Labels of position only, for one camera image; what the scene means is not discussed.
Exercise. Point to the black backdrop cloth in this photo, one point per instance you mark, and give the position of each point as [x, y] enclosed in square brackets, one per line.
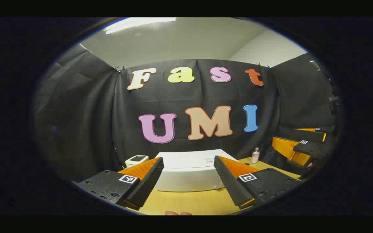
[86, 113]

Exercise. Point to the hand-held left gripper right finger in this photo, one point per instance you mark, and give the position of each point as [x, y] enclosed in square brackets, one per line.
[230, 184]

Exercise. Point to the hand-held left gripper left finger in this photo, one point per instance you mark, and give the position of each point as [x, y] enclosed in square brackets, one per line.
[147, 186]

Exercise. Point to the small clear bottle red label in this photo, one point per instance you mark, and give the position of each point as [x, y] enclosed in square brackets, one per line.
[255, 156]

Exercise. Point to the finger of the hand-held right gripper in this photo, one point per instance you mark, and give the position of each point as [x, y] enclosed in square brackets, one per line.
[306, 136]
[309, 148]

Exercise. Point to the white microwave oven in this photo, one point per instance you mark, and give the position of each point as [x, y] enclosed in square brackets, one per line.
[189, 174]

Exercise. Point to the small white device dark screen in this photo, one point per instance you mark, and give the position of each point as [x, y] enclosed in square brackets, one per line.
[137, 159]

